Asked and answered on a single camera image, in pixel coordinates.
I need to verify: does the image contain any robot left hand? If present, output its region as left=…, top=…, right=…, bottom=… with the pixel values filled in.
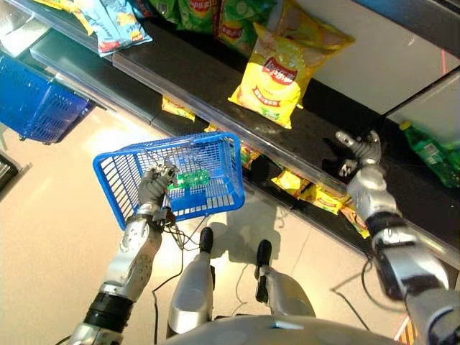
left=137, top=160, right=180, bottom=213

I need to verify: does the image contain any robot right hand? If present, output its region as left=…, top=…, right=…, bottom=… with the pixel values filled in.
left=335, top=129, right=383, bottom=178

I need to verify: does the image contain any blue plastic shopping basket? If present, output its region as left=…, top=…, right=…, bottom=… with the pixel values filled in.
left=92, top=132, right=247, bottom=231

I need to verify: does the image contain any green snack pack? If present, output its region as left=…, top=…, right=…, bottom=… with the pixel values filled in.
left=175, top=168, right=212, bottom=190

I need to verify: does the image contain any green plastic drink bottle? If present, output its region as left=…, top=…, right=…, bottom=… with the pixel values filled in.
left=399, top=120, right=460, bottom=190

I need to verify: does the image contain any robot left leg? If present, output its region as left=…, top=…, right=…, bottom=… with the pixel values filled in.
left=166, top=226, right=217, bottom=339

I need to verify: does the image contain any robot leg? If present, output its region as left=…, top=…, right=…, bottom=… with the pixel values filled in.
left=166, top=226, right=217, bottom=339
left=254, top=239, right=317, bottom=319

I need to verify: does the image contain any yellow chips bag red logo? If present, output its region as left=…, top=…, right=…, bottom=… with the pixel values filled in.
left=228, top=22, right=314, bottom=130

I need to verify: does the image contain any pale yellow chips bag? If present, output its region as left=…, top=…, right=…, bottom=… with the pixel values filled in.
left=271, top=0, right=356, bottom=78

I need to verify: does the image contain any grey metal rack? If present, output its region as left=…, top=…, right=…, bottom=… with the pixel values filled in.
left=0, top=149, right=33, bottom=203

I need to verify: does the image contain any stack of blue baskets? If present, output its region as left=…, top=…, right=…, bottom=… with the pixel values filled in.
left=0, top=52, right=96, bottom=145

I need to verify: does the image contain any robot right leg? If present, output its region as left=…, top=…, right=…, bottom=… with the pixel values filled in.
left=254, top=239, right=317, bottom=319

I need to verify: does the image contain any light blue chips bag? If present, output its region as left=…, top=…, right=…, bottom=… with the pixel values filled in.
left=76, top=0, right=153, bottom=58

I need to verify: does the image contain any green chips bag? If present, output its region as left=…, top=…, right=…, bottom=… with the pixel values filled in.
left=148, top=0, right=188, bottom=24
left=214, top=0, right=278, bottom=58
left=177, top=0, right=221, bottom=35

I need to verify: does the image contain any silver robot torso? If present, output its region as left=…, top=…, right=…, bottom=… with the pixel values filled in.
left=160, top=313, right=398, bottom=345

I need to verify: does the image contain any black shelf board clear rail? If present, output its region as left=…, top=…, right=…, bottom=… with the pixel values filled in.
left=111, top=16, right=460, bottom=270

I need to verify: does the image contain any black floor cable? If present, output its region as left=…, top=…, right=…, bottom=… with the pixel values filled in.
left=152, top=214, right=208, bottom=345
left=329, top=257, right=398, bottom=332

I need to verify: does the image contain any white floor cable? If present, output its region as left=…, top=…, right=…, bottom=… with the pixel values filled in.
left=229, top=263, right=253, bottom=318

